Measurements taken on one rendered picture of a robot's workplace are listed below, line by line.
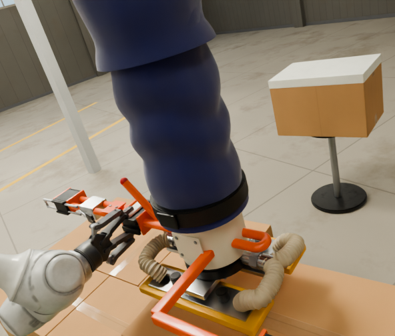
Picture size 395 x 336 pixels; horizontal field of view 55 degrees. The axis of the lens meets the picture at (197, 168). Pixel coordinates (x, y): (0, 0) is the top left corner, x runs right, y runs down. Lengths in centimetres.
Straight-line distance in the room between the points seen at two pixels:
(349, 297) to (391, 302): 9
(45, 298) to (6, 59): 1143
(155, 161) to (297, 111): 192
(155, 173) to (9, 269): 33
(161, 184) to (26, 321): 41
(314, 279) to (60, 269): 64
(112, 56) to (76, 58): 1180
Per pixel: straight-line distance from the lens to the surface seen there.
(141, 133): 73
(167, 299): 78
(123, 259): 207
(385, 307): 100
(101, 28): 69
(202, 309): 91
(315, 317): 98
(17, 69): 1211
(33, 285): 77
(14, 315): 93
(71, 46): 1246
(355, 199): 301
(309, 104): 255
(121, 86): 71
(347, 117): 250
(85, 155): 473
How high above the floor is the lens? 169
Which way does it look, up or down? 25 degrees down
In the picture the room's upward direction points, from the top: 16 degrees counter-clockwise
